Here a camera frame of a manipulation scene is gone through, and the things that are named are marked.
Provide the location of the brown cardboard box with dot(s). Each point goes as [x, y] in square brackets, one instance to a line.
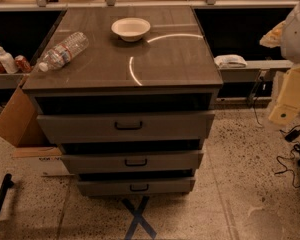
[18, 121]

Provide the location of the grey middle drawer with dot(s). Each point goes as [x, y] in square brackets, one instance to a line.
[133, 162]

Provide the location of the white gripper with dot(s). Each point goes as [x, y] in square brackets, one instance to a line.
[297, 37]

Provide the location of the white paper bowl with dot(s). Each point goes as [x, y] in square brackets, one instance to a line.
[131, 29]

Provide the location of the grey drawer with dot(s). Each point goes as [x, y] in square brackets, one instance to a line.
[139, 186]
[133, 162]
[124, 127]

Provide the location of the grey drawer cabinet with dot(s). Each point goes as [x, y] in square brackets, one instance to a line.
[170, 69]

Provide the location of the grey top drawer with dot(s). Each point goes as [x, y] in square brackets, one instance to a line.
[124, 127]

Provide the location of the white folded cloth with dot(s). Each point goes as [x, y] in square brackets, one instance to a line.
[230, 61]

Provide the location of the grey bottom drawer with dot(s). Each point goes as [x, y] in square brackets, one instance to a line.
[139, 186]

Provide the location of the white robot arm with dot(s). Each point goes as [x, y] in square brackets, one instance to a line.
[286, 35]

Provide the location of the clear plastic water bottle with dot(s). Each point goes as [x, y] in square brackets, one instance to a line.
[64, 52]

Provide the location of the red soda can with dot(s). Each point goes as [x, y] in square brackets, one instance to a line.
[23, 64]

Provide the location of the black power adapter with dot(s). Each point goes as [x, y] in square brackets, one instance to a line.
[292, 135]

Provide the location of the white pump bottle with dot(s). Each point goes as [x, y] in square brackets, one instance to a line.
[8, 61]

